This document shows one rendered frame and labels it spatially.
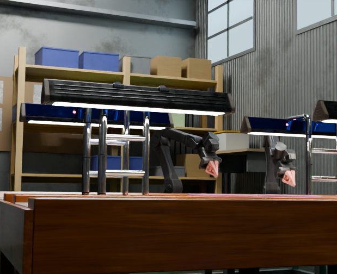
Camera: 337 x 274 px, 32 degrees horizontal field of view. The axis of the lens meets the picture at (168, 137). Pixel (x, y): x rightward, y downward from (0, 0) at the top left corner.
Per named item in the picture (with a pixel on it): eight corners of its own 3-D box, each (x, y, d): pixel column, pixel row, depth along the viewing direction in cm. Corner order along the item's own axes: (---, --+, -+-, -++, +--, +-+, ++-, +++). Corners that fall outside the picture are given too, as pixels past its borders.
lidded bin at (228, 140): (251, 151, 703) (251, 131, 705) (225, 150, 689) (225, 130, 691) (233, 153, 743) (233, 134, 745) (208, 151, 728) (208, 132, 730)
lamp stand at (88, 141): (69, 216, 233) (72, 104, 237) (118, 215, 240) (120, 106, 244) (79, 218, 215) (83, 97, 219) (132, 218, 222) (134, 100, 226)
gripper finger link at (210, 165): (228, 170, 274) (221, 158, 281) (214, 170, 271) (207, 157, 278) (224, 181, 278) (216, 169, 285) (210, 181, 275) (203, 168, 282)
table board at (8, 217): (-13, 234, 252) (-12, 197, 253) (-8, 234, 252) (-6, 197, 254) (22, 277, 138) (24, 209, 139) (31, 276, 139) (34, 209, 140)
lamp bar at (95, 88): (40, 104, 179) (40, 80, 180) (225, 116, 201) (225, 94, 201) (43, 100, 172) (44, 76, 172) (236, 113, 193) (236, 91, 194)
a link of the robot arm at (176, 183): (184, 191, 300) (166, 134, 312) (175, 191, 295) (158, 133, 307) (176, 195, 304) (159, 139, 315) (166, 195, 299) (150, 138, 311)
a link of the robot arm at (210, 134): (224, 141, 285) (210, 125, 292) (212, 139, 279) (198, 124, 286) (211, 159, 290) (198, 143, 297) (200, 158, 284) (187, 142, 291)
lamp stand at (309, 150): (282, 215, 267) (282, 117, 271) (319, 215, 274) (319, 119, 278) (306, 217, 249) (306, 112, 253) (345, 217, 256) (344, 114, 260)
